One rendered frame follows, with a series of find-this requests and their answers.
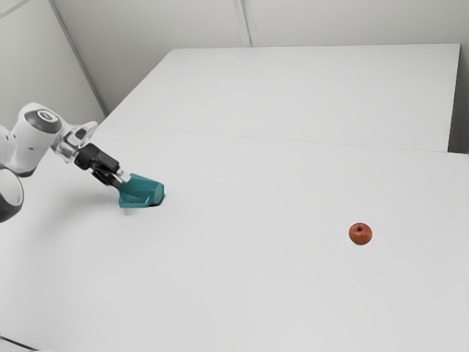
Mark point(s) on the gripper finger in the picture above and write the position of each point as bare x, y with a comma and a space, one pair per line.
105, 178
123, 176

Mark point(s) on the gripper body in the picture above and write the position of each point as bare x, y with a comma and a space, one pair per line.
96, 157

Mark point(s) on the teal faceted mug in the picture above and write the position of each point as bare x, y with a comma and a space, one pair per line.
143, 190

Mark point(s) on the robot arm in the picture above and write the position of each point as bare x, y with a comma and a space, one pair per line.
31, 141

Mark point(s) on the red apple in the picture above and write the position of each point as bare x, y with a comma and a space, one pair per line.
360, 233

